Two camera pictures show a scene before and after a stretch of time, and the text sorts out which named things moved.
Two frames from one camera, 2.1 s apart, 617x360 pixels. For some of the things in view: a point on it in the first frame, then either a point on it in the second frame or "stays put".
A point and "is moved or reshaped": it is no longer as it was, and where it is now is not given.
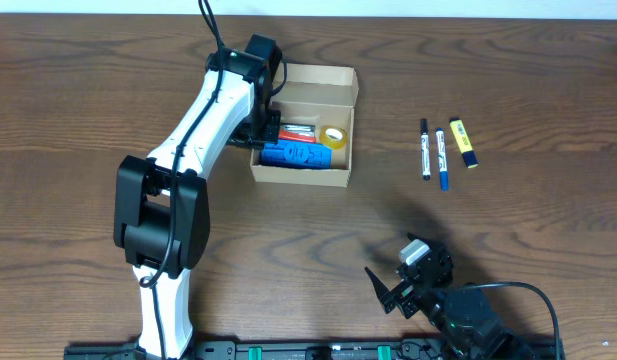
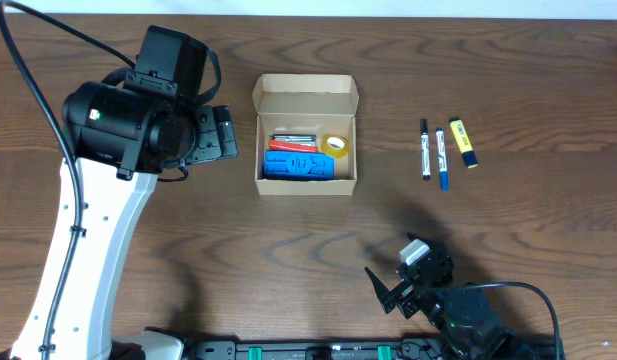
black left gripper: x=269 y=136 -> x=216 y=140
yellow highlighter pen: x=463 y=142 stays put
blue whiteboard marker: x=443 y=173 stays put
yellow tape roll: x=334 y=144 is moved or reshaped
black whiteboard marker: x=425 y=149 stays put
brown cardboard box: x=319 y=95 is moved or reshaped
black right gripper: x=404 y=293 stays put
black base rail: x=457 y=350 stays put
